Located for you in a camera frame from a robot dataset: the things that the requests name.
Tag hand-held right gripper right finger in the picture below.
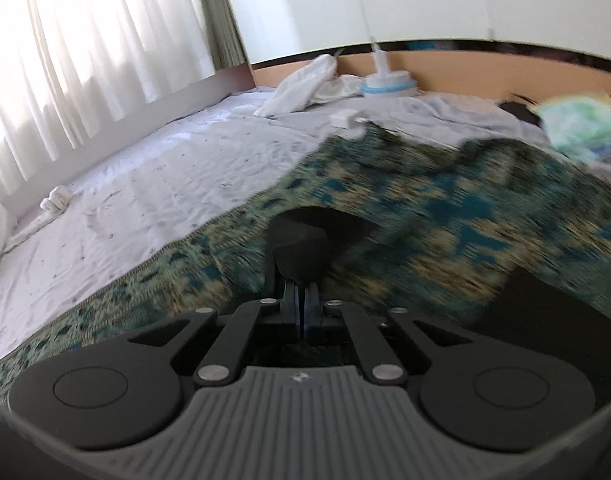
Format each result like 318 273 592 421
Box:
304 281 473 387

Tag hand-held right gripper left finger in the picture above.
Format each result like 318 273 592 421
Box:
128 280 302 387

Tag black pants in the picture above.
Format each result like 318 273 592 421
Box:
266 207 611 346

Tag teal beige patterned blanket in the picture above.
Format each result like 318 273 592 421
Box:
0 122 611 406

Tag white bed sheet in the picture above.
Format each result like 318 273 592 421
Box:
0 85 551 366

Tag crumpled white cloth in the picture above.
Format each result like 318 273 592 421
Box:
256 54 369 117

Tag white blue round device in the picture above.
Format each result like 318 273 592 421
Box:
360 42 419 98

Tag grey bed side board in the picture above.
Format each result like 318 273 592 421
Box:
146 62 256 111

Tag knotted white cloth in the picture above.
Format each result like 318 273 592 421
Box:
6 186 71 256

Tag wooden bed headboard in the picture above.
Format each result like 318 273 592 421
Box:
250 50 611 108

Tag green curtain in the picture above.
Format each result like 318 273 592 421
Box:
192 0 247 70

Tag green white cloth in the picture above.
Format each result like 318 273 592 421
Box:
538 92 611 166

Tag white sheer curtain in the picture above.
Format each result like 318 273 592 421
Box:
0 0 216 201

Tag white cord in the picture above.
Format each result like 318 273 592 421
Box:
348 0 381 48

